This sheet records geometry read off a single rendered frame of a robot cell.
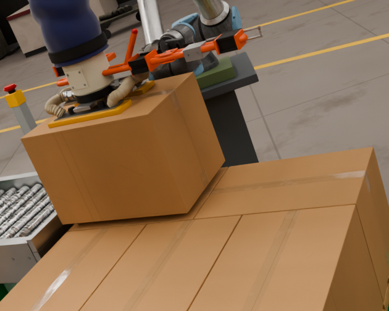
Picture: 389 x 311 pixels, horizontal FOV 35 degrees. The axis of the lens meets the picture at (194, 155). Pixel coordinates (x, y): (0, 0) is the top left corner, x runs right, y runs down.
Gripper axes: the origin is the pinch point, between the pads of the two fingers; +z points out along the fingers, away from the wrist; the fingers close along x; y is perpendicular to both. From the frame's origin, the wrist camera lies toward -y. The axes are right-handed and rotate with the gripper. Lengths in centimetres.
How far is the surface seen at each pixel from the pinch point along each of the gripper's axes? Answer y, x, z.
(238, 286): -37, -57, 58
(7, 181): 131, -51, -31
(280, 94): 56, -107, -254
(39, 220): 82, -57, 6
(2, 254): 80, -55, 33
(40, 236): 60, -52, 29
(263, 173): -23, -56, -11
